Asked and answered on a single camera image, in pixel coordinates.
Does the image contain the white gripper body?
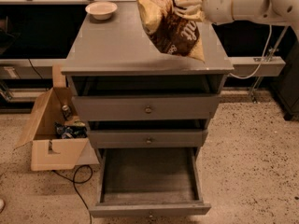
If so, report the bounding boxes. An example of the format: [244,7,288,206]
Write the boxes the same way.
[203,0,233,24]

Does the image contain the brown chip bag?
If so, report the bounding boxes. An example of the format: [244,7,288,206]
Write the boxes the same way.
[136,0,205,61]

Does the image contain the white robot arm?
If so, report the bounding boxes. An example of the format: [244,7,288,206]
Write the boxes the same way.
[175,0,299,38]

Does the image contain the grey wooden drawer cabinet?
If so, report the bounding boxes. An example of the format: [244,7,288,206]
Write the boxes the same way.
[61,0,235,154]

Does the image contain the brass top drawer knob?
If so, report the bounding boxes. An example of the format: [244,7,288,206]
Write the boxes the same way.
[145,106,152,114]

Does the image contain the brass drawer knob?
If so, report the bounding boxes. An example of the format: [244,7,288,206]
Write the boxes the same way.
[146,138,152,144]
[145,106,152,114]

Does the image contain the grey top drawer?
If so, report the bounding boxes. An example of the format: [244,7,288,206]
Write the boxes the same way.
[73,95,220,121]

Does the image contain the grey middle drawer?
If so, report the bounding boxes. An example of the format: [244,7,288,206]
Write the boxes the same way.
[88,129,207,148]

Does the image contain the brass middle drawer knob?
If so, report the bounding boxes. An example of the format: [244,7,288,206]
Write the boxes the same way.
[146,138,152,144]

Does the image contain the blue snack bag in box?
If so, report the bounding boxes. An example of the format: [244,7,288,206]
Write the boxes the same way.
[54,122,87,139]

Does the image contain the grey open bottom drawer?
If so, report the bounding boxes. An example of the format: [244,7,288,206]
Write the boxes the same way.
[90,147,211,217]

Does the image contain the white bowl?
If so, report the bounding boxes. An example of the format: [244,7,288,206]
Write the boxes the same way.
[85,1,118,21]

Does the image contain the dark cabinet at right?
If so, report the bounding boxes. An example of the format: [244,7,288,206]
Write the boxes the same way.
[271,41,299,120]

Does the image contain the metal can in box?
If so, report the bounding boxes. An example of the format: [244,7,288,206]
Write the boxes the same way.
[62,105,73,120]

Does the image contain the open cardboard box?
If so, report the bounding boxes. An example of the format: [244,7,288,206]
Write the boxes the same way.
[15,64,99,171]

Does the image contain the white hanging cable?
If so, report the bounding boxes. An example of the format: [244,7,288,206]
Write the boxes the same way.
[229,24,273,80]

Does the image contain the black floor cable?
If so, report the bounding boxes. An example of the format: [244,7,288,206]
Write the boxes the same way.
[51,164,93,224]

